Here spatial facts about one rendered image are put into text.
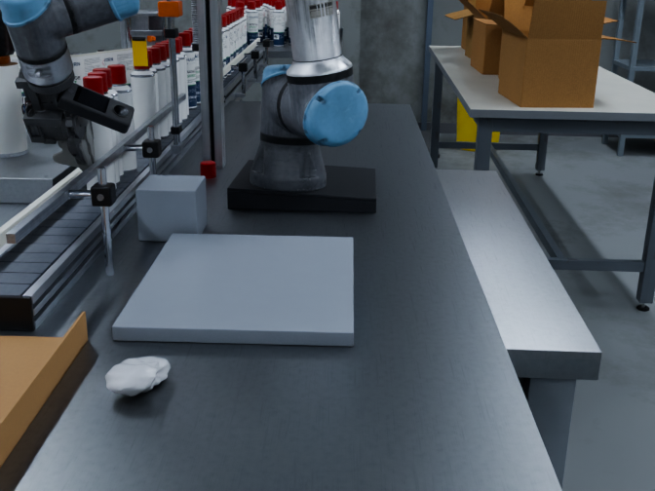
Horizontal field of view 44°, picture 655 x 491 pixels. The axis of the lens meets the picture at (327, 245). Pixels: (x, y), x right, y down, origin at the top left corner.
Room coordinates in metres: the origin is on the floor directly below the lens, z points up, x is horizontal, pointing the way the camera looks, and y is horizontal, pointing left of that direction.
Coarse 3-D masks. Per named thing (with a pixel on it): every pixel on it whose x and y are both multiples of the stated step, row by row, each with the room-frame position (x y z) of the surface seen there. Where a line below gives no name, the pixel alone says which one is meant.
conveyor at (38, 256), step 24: (192, 120) 2.09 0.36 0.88; (168, 144) 1.79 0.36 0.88; (144, 168) 1.58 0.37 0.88; (120, 192) 1.40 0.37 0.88; (48, 216) 1.25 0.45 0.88; (72, 216) 1.25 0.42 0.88; (96, 216) 1.25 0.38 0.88; (24, 240) 1.13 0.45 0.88; (48, 240) 1.14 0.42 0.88; (72, 240) 1.14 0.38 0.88; (0, 264) 1.03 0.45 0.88; (24, 264) 1.03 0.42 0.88; (48, 264) 1.04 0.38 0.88; (0, 288) 0.95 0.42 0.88; (24, 288) 0.95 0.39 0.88
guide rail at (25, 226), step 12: (180, 96) 1.95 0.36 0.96; (168, 108) 1.80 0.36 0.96; (156, 120) 1.68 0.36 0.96; (132, 132) 1.52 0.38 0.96; (144, 132) 1.58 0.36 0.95; (120, 144) 1.42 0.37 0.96; (108, 156) 1.33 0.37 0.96; (96, 168) 1.26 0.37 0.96; (72, 180) 1.17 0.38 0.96; (84, 180) 1.20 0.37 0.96; (60, 192) 1.11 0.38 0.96; (48, 204) 1.05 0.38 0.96; (60, 204) 1.09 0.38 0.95; (36, 216) 1.00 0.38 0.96; (12, 228) 0.95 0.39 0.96; (24, 228) 0.96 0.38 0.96; (12, 240) 0.93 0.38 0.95
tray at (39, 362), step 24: (0, 336) 0.91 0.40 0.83; (24, 336) 0.91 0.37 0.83; (72, 336) 0.85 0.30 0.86; (0, 360) 0.84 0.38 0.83; (24, 360) 0.84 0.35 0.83; (48, 360) 0.78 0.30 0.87; (72, 360) 0.85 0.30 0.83; (0, 384) 0.79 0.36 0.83; (24, 384) 0.79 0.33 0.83; (48, 384) 0.77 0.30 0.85; (0, 408) 0.74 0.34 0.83; (24, 408) 0.71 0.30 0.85; (0, 432) 0.65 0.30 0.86; (24, 432) 0.70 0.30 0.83; (0, 456) 0.64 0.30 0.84
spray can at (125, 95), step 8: (112, 64) 1.56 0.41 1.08; (120, 64) 1.56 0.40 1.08; (112, 72) 1.54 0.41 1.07; (120, 72) 1.54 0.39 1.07; (112, 80) 1.54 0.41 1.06; (120, 80) 1.54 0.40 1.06; (112, 88) 1.53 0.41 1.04; (120, 88) 1.54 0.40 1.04; (128, 88) 1.55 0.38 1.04; (120, 96) 1.53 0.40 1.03; (128, 96) 1.54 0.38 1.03; (128, 104) 1.54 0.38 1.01; (128, 152) 1.53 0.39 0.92; (128, 160) 1.53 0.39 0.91; (128, 168) 1.53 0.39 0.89; (136, 168) 1.56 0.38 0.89
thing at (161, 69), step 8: (152, 48) 1.86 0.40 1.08; (152, 56) 1.85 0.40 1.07; (160, 56) 1.87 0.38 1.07; (160, 64) 1.86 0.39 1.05; (160, 72) 1.85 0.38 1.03; (160, 80) 1.85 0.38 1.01; (160, 88) 1.85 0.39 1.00; (160, 96) 1.85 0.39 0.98; (160, 104) 1.85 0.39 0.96; (168, 120) 1.87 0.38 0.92; (168, 128) 1.87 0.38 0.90; (168, 136) 1.86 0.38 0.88
